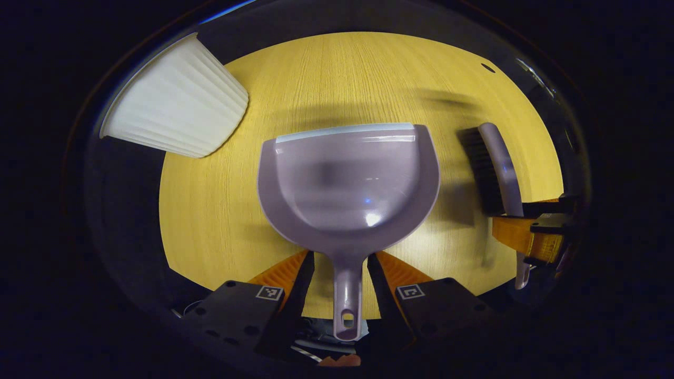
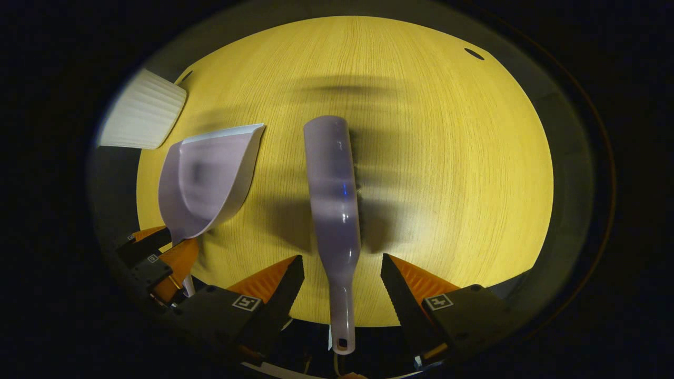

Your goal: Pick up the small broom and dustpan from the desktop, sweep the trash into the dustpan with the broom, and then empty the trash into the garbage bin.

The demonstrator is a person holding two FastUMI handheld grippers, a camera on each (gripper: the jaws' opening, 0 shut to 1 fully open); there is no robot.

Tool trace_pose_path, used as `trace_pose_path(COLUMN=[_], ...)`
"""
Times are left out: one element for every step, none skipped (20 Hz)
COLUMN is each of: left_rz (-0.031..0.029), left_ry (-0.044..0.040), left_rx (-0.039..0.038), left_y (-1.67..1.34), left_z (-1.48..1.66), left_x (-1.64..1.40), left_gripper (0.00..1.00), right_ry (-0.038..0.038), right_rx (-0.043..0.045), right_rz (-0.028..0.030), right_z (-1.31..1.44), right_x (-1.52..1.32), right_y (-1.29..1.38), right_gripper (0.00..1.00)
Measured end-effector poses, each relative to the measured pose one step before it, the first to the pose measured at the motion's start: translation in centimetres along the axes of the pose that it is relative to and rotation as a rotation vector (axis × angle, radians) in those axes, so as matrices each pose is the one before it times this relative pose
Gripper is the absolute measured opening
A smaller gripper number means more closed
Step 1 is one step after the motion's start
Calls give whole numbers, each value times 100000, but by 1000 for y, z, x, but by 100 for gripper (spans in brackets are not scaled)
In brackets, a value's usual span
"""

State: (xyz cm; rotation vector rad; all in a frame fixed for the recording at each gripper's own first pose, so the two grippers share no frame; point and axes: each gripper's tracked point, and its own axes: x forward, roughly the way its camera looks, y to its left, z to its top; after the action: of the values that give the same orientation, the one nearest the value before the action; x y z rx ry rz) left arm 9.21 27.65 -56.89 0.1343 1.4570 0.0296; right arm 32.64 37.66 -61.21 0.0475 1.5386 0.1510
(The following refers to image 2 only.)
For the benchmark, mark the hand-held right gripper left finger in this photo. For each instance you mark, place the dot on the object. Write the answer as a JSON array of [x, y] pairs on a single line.
[[281, 295]]

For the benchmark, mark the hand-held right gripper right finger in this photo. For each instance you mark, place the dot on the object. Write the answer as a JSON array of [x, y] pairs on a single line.
[[403, 297]]

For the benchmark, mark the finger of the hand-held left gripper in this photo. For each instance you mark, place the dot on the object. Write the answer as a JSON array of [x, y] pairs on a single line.
[[152, 271], [145, 245]]

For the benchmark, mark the pale purple dustpan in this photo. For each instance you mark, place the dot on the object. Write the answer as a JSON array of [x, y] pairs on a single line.
[[202, 179]]

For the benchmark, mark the small pale purple broom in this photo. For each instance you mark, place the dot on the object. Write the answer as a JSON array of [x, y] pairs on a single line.
[[334, 200]]

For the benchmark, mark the white ribbed garbage bin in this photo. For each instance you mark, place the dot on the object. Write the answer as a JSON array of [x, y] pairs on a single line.
[[142, 110]]

